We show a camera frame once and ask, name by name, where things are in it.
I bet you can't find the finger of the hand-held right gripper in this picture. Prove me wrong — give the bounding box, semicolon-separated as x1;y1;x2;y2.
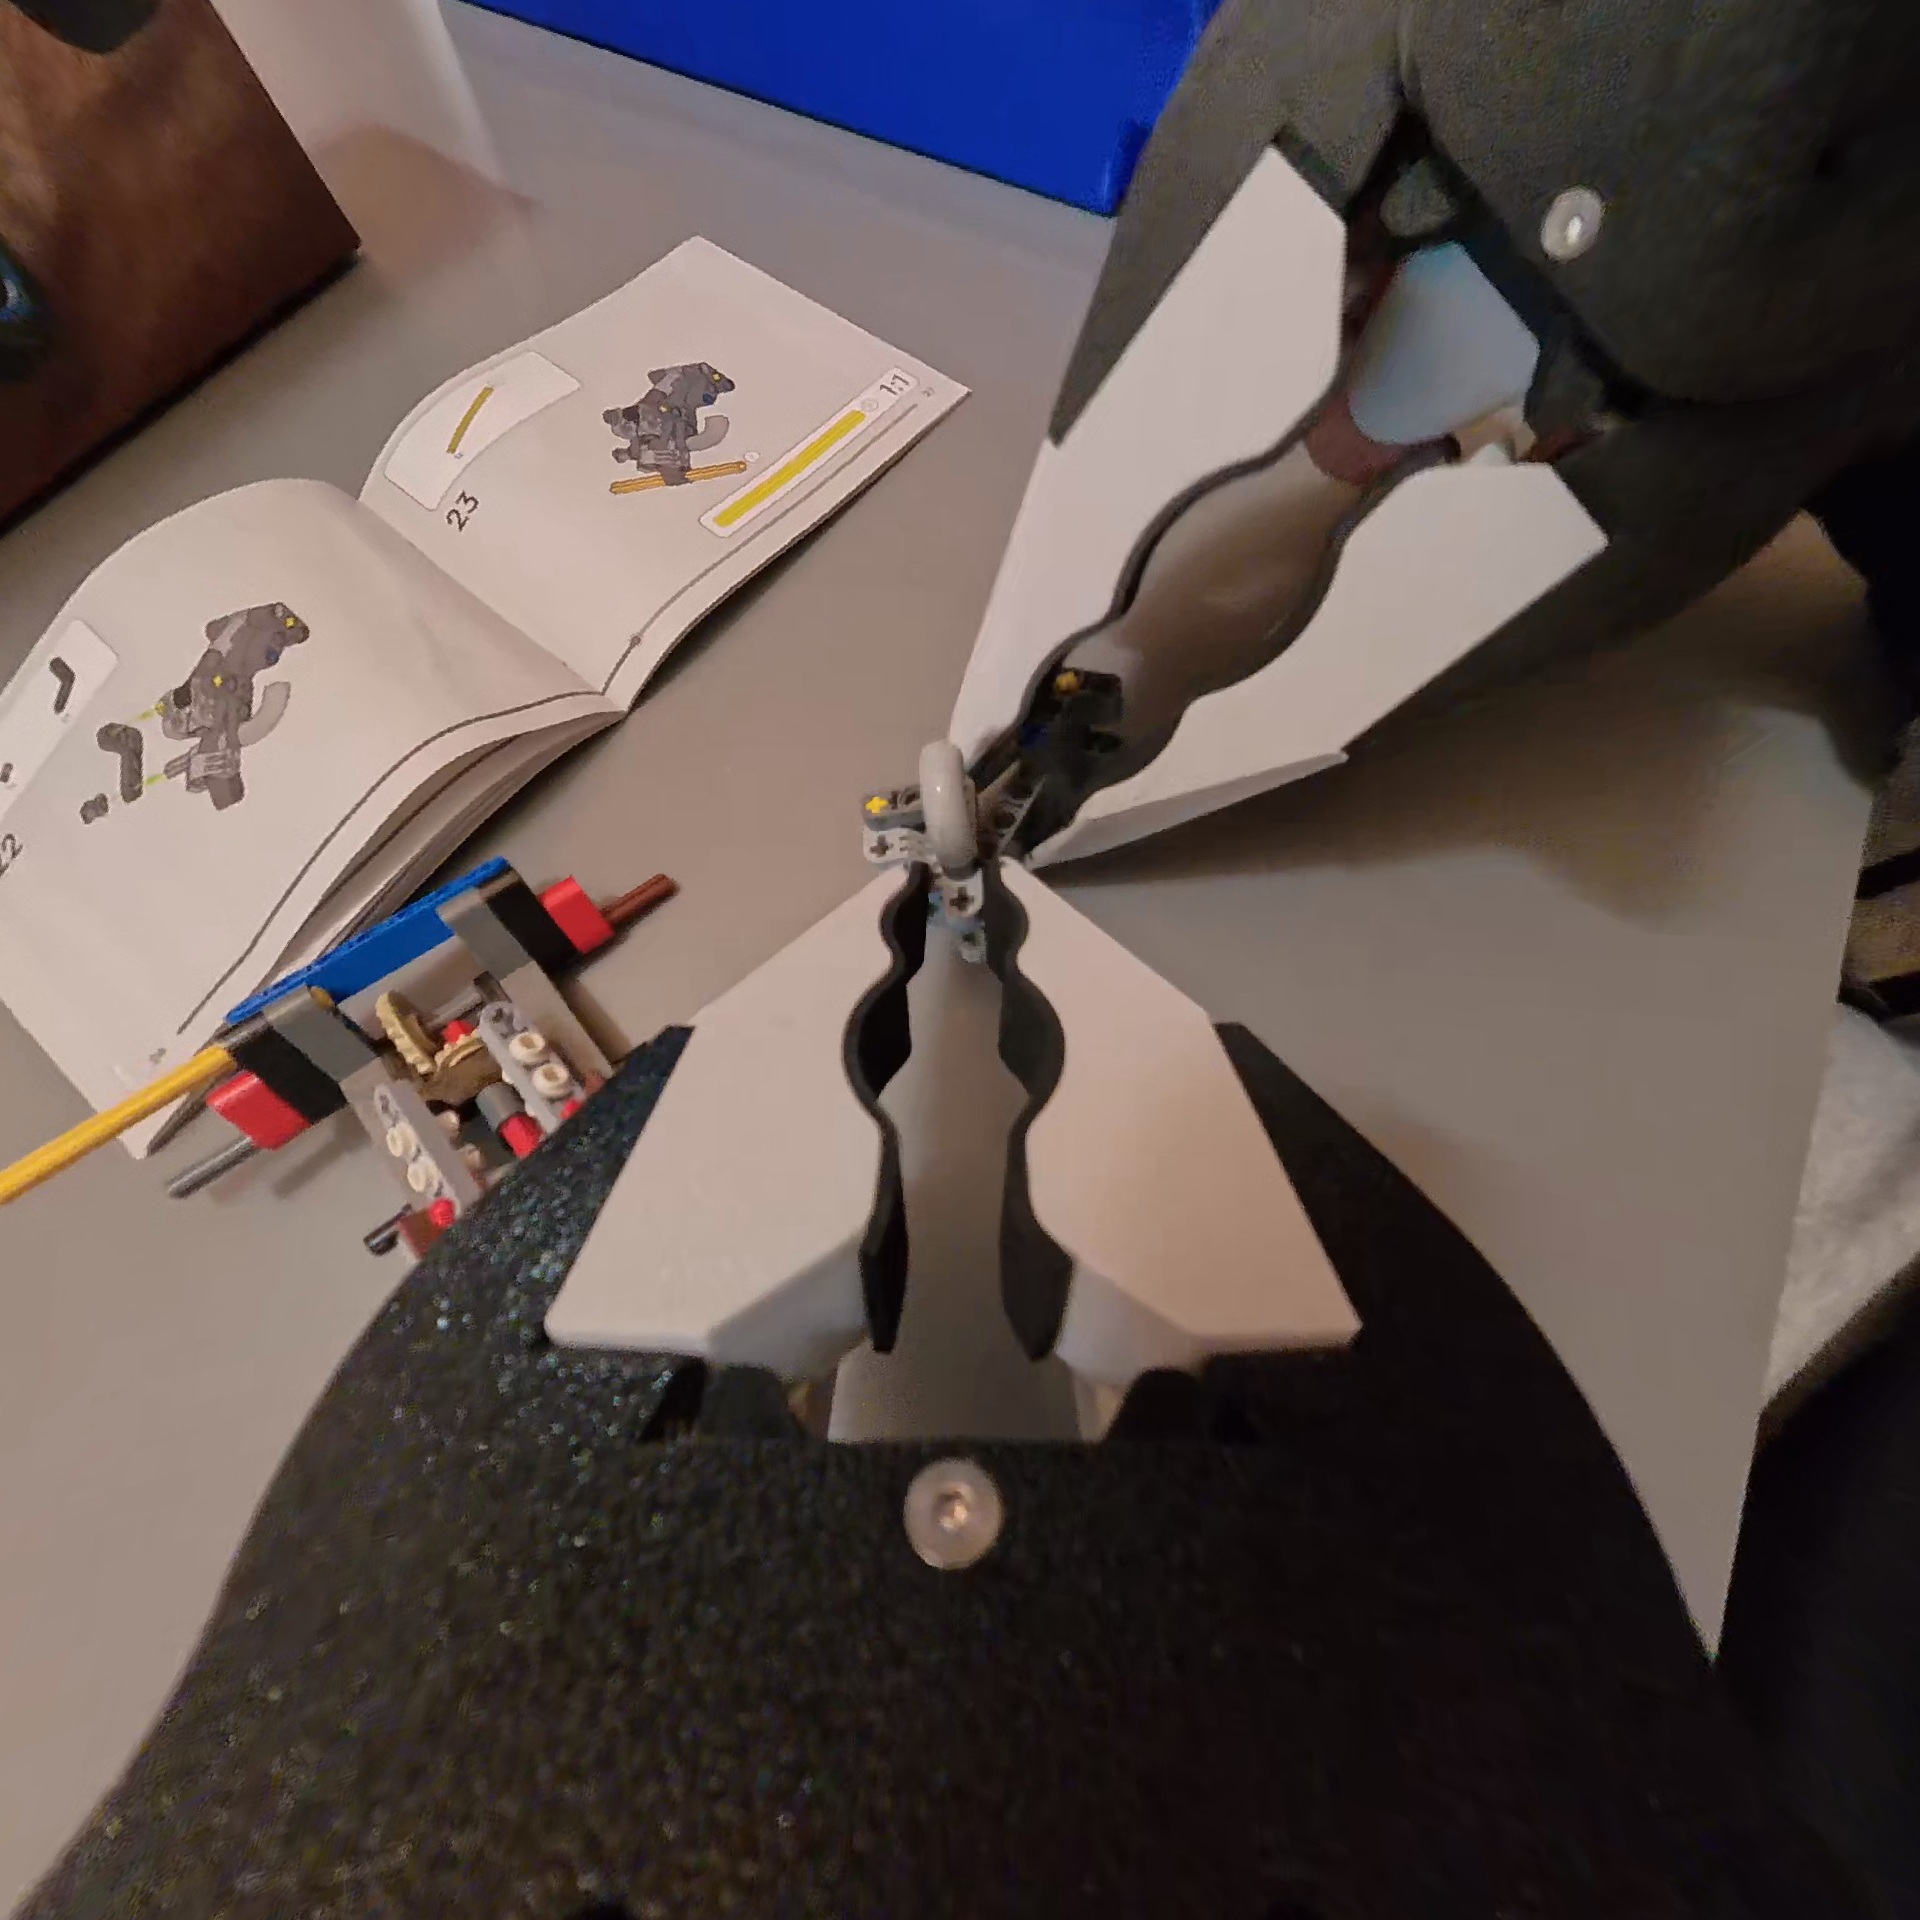
1031;453;1608;873
944;145;1346;770

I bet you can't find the grey lego suspension assembly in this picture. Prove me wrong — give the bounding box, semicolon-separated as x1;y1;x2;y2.
859;664;1128;965

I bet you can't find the yellow lego axle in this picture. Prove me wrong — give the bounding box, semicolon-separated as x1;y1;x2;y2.
0;1042;243;1204

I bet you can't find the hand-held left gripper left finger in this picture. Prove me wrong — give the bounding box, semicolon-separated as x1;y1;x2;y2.
544;870;924;1364

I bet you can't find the multicolour lego chassis assembly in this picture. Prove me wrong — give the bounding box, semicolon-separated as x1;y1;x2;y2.
164;861;682;1259

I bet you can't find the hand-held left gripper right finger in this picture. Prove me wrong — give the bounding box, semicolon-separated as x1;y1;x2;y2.
995;867;1362;1376

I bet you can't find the white fluffy rug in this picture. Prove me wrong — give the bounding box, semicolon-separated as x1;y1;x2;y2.
1766;1001;1920;1402

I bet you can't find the blue plastic storage bin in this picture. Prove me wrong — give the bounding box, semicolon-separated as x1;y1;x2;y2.
464;0;1203;214

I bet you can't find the lego set box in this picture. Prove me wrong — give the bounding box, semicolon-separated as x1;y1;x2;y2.
0;0;362;529

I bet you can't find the lego instruction booklet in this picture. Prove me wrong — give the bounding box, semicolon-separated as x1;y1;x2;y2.
0;236;971;1161

